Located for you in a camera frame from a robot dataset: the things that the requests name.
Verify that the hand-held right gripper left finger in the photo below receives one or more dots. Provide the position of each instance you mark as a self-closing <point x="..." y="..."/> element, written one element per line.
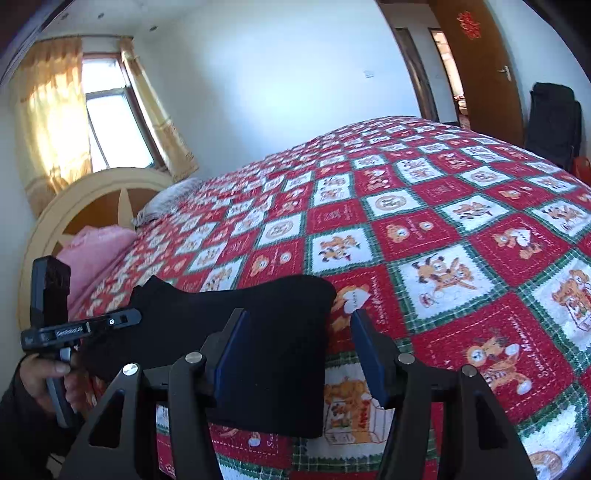
<point x="231" y="360"/>

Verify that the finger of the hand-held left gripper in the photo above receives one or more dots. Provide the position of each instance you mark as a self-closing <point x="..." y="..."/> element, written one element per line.
<point x="122" y="317"/>

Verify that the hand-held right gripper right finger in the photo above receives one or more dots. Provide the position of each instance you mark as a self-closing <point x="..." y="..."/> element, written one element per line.
<point x="369" y="360"/>

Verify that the black pants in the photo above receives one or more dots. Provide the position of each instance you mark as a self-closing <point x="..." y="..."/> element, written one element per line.
<point x="277" y="314"/>

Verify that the person's left forearm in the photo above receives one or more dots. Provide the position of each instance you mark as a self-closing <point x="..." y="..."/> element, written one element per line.
<point x="23" y="438"/>

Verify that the person's left hand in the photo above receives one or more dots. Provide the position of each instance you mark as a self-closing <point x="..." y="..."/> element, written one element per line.
<point x="37" y="383"/>

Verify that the folded pink blanket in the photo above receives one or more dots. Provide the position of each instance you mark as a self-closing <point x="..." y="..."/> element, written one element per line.
<point x="92" y="249"/>

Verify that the cream and wood headboard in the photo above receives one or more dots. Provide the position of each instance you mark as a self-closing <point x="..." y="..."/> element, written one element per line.
<point x="92" y="189"/>

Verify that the striped pillow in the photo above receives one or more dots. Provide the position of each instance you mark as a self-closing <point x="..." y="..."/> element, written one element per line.
<point x="166" y="201"/>

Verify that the red checkered cartoon bedspread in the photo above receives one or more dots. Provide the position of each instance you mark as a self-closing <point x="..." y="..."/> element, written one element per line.
<point x="415" y="221"/>

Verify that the wide yellow curtain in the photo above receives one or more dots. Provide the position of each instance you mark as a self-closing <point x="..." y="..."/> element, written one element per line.
<point x="51" y="115"/>

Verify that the window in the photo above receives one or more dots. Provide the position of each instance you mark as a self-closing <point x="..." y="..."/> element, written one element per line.
<point x="111" y="120"/>

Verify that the narrow yellow curtain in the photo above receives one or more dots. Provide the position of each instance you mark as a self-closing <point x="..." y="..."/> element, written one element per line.
<point x="157" y="115"/>

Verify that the red bag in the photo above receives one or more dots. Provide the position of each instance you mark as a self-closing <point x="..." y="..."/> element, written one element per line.
<point x="582" y="170"/>

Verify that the black folding chair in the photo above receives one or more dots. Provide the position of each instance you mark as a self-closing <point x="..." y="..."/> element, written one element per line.
<point x="554" y="124"/>

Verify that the brown wooden door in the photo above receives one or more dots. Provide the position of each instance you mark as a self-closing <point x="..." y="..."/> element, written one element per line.
<point x="485" y="69"/>

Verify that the red paper door decoration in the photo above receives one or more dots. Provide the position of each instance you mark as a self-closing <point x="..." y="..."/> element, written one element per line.
<point x="468" y="25"/>

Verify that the brown door frame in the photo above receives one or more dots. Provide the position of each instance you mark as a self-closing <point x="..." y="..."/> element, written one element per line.
<point x="415" y="69"/>

